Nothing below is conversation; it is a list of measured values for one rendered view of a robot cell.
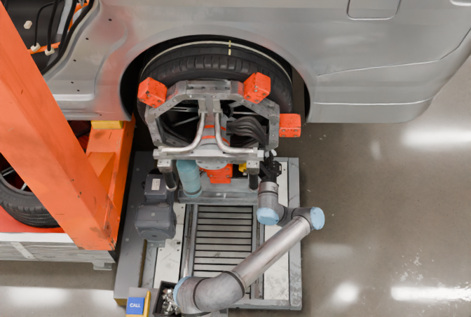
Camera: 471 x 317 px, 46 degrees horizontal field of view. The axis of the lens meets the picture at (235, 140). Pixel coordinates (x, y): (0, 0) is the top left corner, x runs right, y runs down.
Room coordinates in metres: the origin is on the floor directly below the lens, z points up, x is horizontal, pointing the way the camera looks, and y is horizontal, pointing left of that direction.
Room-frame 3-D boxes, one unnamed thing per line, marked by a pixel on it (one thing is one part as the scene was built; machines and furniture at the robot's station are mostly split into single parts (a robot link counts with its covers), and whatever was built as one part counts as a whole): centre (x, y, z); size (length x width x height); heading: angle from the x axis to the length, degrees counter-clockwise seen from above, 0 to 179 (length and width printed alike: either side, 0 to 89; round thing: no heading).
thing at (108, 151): (1.30, 0.59, 0.69); 0.52 x 0.17 x 0.35; 174
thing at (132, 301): (0.64, 0.47, 0.47); 0.07 x 0.07 x 0.02; 84
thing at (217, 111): (1.13, 0.00, 1.03); 0.19 x 0.18 x 0.11; 174
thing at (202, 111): (1.15, 0.20, 1.03); 0.19 x 0.18 x 0.11; 174
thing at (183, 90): (1.26, 0.08, 0.85); 0.54 x 0.07 x 0.54; 84
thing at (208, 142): (1.19, 0.09, 0.85); 0.21 x 0.14 x 0.14; 174
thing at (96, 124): (1.47, 0.57, 0.71); 0.14 x 0.14 x 0.05; 84
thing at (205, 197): (1.43, 0.06, 0.13); 0.50 x 0.36 x 0.10; 84
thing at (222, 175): (1.30, 0.08, 0.48); 0.16 x 0.12 x 0.17; 174
